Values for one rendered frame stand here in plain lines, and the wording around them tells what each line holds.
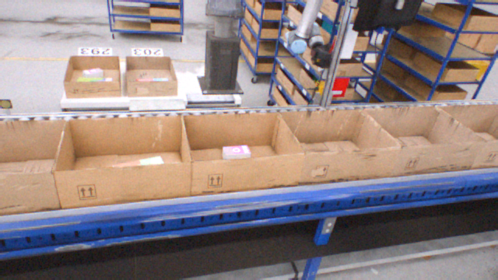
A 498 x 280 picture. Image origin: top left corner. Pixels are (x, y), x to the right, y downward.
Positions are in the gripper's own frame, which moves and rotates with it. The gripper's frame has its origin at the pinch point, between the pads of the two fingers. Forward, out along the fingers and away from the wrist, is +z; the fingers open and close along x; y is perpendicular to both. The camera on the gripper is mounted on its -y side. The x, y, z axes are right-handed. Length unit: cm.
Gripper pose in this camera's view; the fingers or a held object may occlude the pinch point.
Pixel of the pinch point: (327, 70)
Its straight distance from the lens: 225.3
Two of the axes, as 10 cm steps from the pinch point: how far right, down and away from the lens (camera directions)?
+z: 1.7, 9.0, -4.1
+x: -8.9, -0.4, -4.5
